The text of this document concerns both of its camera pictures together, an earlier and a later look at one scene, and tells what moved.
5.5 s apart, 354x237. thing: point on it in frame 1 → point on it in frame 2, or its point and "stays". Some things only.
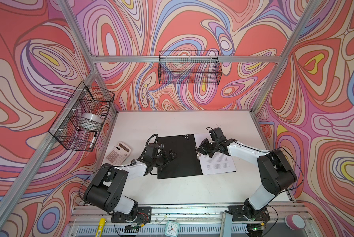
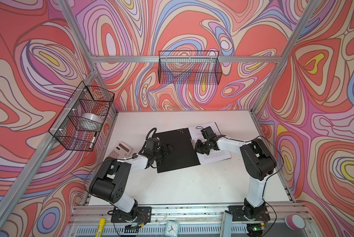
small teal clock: x=172 y=228 stays
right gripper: x=202 y=148 stays
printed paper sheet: x=218 y=163 → x=196 y=134
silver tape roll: x=91 y=120 stays
